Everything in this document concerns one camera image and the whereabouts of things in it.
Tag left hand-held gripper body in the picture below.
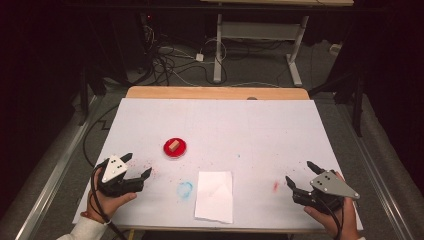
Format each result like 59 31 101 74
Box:
96 154 145 199

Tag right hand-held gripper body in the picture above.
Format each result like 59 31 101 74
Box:
292 169 361 215

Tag person's left hand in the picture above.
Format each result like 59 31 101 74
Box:
85 166 138 224

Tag person's right hand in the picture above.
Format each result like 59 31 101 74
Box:
303 171 362 240

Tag red round dish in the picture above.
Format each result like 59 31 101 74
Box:
163 137 188 160

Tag black stand leg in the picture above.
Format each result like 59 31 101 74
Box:
78 66 92 127
352 75 365 138

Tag white paper sheet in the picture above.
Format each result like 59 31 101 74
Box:
194 171 234 224

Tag large white table cover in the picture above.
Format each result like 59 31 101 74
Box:
72 97 364 232

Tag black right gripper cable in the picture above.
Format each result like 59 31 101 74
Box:
315 194 345 240

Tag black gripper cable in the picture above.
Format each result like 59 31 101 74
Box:
90 165 130 240
315 194 345 240

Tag black floor cable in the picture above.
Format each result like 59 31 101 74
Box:
82 104 120 168

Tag aluminium floor rail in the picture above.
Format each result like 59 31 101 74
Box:
13 95 103 240
335 102 415 240

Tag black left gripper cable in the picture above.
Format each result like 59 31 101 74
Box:
90 165 130 240

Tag tangle of floor cables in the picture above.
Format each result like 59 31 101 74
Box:
139 22 231 88

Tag white metal desk frame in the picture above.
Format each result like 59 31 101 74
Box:
199 0 355 88

